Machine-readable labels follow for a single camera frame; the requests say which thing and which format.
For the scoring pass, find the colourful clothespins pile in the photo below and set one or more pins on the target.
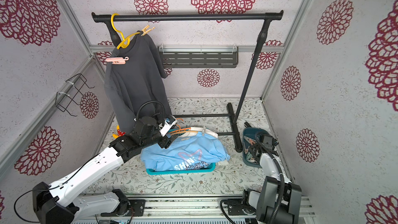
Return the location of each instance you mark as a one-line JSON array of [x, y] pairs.
[[248, 143]]

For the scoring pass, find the pink clothespin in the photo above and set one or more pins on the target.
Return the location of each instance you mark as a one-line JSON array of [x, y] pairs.
[[117, 60]]

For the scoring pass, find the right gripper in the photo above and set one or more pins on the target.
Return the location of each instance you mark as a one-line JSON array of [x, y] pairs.
[[257, 151]]

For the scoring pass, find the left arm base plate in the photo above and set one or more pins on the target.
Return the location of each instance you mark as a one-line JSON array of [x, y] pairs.
[[134, 208]]

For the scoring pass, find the black clothes rack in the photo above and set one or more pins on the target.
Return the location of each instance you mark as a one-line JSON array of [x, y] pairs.
[[231, 114]]

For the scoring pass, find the light blue garment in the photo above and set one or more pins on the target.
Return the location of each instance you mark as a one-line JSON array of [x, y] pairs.
[[185, 153]]

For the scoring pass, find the dark grey t-shirt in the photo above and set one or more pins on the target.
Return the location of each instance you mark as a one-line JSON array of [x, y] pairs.
[[137, 87]]

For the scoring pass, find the black wall shelf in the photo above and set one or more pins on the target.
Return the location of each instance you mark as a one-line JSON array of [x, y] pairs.
[[199, 56]]

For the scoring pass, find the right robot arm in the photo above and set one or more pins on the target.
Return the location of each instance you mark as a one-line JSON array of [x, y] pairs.
[[279, 200]]

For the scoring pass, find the wooden hanger metal hook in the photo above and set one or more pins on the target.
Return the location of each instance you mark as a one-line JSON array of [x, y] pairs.
[[195, 130]]

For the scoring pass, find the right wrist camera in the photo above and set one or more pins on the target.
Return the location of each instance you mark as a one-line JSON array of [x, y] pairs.
[[268, 141]]

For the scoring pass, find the white t-shirt black print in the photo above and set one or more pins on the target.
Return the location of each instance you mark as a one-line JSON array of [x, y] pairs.
[[223, 163]]

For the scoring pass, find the dark teal clothespin bin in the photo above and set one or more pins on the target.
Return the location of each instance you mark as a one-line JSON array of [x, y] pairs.
[[250, 135]]

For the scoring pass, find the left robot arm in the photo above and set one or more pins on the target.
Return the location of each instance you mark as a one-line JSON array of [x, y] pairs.
[[60, 202]]

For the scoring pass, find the orange plastic hanger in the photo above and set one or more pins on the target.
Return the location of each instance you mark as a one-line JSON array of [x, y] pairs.
[[178, 128]]

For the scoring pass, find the black wire wall basket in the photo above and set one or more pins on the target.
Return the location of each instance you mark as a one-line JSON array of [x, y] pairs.
[[65, 98]]

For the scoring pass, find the yellow plastic hanger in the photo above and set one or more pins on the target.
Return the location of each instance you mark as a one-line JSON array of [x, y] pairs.
[[125, 40]]

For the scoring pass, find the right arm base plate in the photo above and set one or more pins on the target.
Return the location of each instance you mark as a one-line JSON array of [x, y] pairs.
[[236, 207]]

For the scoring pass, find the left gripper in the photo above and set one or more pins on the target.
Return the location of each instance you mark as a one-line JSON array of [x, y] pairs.
[[167, 141]]

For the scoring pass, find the beige clothespin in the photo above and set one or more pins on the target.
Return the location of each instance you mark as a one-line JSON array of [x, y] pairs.
[[147, 29]]

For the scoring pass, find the teal laundry basket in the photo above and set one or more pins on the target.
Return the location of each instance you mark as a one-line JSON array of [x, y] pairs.
[[210, 168]]

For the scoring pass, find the yellow plush toy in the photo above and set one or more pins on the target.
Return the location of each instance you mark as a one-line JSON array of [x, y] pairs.
[[119, 133]]

